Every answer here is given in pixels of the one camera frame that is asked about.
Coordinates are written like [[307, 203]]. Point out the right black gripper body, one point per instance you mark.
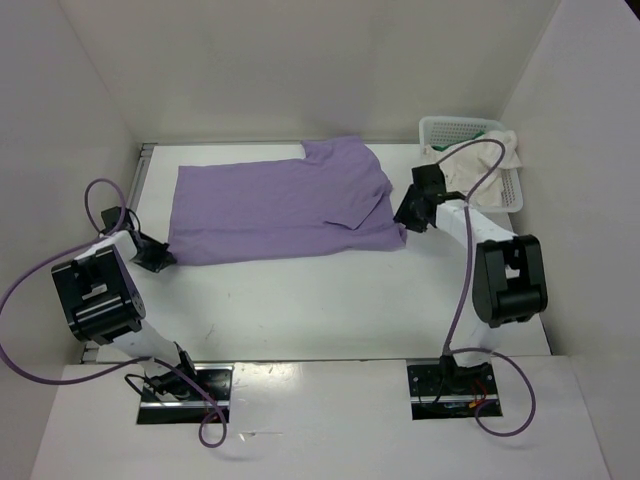
[[409, 213]]

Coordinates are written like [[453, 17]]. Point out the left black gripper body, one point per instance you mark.
[[143, 234]]

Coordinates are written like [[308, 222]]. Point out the purple t shirt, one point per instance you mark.
[[335, 198]]

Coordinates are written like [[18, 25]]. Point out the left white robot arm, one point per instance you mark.
[[102, 304]]

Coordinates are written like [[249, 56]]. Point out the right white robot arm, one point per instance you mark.
[[504, 273]]

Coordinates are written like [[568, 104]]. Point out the cream t shirt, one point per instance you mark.
[[465, 168]]

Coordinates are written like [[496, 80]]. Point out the green t shirt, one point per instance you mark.
[[442, 148]]

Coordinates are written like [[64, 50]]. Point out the white perforated plastic basket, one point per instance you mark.
[[442, 130]]

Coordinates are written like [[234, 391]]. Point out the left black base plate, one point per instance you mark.
[[163, 409]]

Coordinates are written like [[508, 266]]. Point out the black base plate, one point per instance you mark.
[[437, 395], [163, 409]]

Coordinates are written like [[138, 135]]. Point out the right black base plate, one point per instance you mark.
[[437, 395]]

